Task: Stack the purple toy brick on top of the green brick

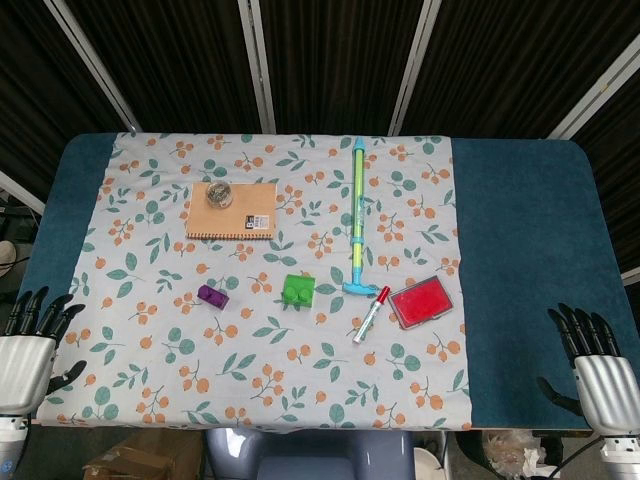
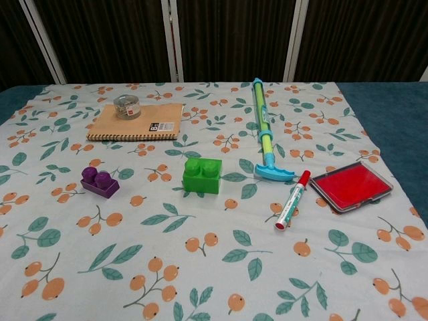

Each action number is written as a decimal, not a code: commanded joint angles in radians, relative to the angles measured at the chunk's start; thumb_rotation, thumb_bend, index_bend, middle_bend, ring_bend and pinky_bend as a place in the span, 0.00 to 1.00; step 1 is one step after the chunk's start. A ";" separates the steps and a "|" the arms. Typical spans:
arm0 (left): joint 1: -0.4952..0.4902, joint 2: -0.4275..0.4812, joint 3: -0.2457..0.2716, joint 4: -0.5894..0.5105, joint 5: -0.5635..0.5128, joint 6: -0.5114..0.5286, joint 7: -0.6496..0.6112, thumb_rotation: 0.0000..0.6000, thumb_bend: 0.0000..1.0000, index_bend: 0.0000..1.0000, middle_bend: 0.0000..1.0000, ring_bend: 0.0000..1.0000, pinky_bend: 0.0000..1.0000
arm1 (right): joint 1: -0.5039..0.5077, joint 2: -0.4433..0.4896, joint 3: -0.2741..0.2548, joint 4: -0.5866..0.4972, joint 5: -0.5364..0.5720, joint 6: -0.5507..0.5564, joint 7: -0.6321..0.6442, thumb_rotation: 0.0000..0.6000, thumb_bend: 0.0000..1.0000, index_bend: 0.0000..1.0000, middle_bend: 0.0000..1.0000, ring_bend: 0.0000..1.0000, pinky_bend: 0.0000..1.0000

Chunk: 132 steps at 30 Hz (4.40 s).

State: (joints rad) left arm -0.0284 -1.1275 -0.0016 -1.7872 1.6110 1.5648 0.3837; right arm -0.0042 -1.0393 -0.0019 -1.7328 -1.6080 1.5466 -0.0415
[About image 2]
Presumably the red ink stamp pad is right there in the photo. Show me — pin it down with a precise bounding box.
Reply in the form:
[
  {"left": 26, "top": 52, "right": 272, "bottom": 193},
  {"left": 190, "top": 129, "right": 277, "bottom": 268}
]
[{"left": 308, "top": 160, "right": 395, "bottom": 214}]

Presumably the small purple building block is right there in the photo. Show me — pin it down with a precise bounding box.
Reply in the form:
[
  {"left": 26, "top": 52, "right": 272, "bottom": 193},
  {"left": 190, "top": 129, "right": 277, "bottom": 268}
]
[{"left": 81, "top": 167, "right": 120, "bottom": 201}]

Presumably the dark pleated partition panel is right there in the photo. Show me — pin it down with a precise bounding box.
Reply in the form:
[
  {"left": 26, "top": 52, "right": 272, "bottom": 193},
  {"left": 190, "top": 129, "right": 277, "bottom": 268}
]
[
  {"left": 33, "top": 0, "right": 175, "bottom": 84},
  {"left": 175, "top": 0, "right": 297, "bottom": 83},
  {"left": 0, "top": 0, "right": 56, "bottom": 93},
  {"left": 294, "top": 0, "right": 428, "bottom": 83}
]

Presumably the white partition frame post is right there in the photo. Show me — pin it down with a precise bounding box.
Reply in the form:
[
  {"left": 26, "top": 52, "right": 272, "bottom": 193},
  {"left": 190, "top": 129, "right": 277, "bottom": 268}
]
[
  {"left": 283, "top": 0, "right": 310, "bottom": 83},
  {"left": 20, "top": 0, "right": 68, "bottom": 84},
  {"left": 160, "top": 0, "right": 185, "bottom": 83}
]

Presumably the kraft spiral notebook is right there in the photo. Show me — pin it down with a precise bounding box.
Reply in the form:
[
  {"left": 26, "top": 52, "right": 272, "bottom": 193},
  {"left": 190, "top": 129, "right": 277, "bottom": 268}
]
[{"left": 86, "top": 102, "right": 187, "bottom": 142}]

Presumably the floral fruit print tablecloth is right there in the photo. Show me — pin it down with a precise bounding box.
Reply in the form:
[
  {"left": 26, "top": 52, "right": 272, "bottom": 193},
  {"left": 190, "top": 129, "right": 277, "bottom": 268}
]
[{"left": 0, "top": 82, "right": 428, "bottom": 321}]

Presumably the green building block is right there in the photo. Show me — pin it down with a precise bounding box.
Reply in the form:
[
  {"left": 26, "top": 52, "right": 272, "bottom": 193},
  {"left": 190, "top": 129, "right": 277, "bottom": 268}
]
[{"left": 182, "top": 158, "right": 223, "bottom": 195}]

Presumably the red marker pen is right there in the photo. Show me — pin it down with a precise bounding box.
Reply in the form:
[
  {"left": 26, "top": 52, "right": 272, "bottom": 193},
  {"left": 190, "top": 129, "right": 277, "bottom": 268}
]
[{"left": 274, "top": 170, "right": 312, "bottom": 231}]

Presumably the green blue toy water pump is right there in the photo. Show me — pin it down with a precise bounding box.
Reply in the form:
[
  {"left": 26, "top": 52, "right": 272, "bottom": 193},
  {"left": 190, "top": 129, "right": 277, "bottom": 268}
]
[{"left": 251, "top": 78, "right": 297, "bottom": 183}]

